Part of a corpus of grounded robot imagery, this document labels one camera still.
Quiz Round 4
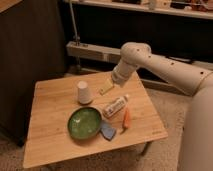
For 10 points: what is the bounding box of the blue sponge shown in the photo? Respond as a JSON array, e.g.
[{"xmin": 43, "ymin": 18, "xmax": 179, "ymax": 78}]
[{"xmin": 100, "ymin": 121, "xmax": 116, "ymax": 141}]

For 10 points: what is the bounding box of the black case handle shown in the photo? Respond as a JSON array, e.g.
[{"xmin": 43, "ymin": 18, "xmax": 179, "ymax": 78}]
[{"xmin": 165, "ymin": 56, "xmax": 194, "ymax": 64}]

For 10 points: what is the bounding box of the wooden shelf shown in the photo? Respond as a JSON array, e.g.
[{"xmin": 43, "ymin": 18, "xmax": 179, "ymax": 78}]
[{"xmin": 63, "ymin": 0, "xmax": 213, "ymax": 20}]

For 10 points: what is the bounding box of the wooden table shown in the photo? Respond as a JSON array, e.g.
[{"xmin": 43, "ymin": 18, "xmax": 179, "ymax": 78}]
[{"xmin": 23, "ymin": 72, "xmax": 168, "ymax": 168}]

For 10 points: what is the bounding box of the orange carrot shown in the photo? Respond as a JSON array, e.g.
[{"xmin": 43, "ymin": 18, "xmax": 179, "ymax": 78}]
[{"xmin": 123, "ymin": 107, "xmax": 131, "ymax": 129}]

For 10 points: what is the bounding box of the dark cabinet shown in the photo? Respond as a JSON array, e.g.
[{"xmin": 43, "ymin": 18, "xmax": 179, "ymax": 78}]
[{"xmin": 0, "ymin": 0, "xmax": 66, "ymax": 146}]

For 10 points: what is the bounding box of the long beige case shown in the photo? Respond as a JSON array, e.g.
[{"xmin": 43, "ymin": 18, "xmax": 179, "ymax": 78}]
[{"xmin": 66, "ymin": 41, "xmax": 213, "ymax": 81}]

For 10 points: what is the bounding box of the white tube with cap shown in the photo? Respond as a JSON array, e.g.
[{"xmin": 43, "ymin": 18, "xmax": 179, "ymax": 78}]
[{"xmin": 103, "ymin": 94, "xmax": 129, "ymax": 118}]

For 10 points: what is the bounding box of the green ceramic bowl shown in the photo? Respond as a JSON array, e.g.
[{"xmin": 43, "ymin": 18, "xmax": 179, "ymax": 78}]
[{"xmin": 67, "ymin": 107, "xmax": 102, "ymax": 140}]

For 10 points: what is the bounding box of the white paper cup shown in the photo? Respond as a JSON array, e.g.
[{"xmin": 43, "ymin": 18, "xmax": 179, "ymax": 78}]
[{"xmin": 77, "ymin": 81, "xmax": 92, "ymax": 105}]

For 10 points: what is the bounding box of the metal pole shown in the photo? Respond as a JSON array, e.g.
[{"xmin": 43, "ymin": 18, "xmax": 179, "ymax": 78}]
[{"xmin": 69, "ymin": 0, "xmax": 80, "ymax": 46}]

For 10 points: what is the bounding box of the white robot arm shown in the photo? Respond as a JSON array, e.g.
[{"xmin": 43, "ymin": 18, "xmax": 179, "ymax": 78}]
[{"xmin": 100, "ymin": 42, "xmax": 213, "ymax": 171}]

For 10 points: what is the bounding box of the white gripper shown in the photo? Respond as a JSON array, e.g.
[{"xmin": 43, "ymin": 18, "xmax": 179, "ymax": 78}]
[{"xmin": 99, "ymin": 72, "xmax": 125, "ymax": 95}]

